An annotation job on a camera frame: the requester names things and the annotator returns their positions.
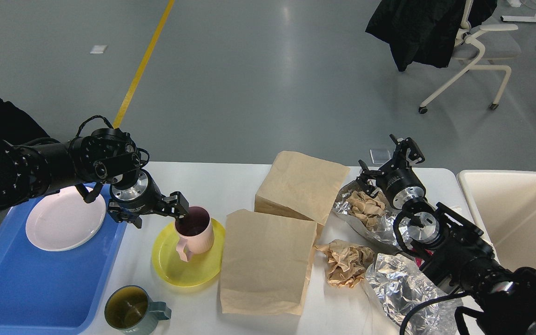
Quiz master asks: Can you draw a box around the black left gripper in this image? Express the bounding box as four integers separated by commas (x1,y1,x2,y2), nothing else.
107,169,189,229

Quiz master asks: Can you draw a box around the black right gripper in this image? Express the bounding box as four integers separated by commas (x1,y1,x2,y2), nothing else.
356,135,426,210

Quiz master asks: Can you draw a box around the pink ribbed mug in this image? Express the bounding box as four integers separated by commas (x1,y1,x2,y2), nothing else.
175,206,214,261

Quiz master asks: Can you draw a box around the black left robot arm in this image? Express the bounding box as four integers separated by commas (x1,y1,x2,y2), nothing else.
0,120,189,228

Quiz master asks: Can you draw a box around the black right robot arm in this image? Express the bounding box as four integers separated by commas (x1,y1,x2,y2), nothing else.
356,135,536,335

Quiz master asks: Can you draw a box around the crumpled paper in foil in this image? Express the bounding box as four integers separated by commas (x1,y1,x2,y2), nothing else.
347,191,385,231

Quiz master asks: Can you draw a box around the upper aluminium foil sheet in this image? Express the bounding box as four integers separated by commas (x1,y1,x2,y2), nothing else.
332,181,403,255

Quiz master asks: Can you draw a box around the aluminium foil sheet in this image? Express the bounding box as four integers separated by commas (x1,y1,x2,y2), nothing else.
332,181,403,255
363,253,463,335

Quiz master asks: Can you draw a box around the yellow plate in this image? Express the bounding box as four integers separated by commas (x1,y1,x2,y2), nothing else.
151,218,225,288

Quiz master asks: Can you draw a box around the pink plate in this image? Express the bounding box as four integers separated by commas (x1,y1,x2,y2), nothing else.
25,187,107,252

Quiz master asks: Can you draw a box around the rear brown paper bag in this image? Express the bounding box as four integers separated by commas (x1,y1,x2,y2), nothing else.
255,151,350,237

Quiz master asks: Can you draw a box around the brown paper bag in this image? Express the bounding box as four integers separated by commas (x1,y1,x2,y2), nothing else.
219,209,317,315
255,151,350,237

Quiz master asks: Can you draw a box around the green grey mug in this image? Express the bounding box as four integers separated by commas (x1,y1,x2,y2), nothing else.
104,285,172,335

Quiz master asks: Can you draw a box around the crumpled brown paper ball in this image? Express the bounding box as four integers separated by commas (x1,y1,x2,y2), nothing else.
314,239,376,288

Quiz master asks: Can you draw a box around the lower aluminium foil sheet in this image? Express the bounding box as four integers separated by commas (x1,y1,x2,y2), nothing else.
363,253,463,335

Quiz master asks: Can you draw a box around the front brown paper bag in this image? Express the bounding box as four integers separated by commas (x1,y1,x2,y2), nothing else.
219,209,317,315

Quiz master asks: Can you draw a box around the black jacket on chair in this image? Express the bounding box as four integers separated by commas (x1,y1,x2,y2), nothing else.
365,0,498,73

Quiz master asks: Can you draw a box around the white plastic bin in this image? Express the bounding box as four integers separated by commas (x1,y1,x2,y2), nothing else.
457,170,536,271

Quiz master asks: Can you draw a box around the white office chair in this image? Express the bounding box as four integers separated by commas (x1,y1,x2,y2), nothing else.
418,0,521,114

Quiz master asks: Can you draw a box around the blue plastic tray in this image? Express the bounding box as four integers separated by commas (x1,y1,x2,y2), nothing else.
0,199,126,335

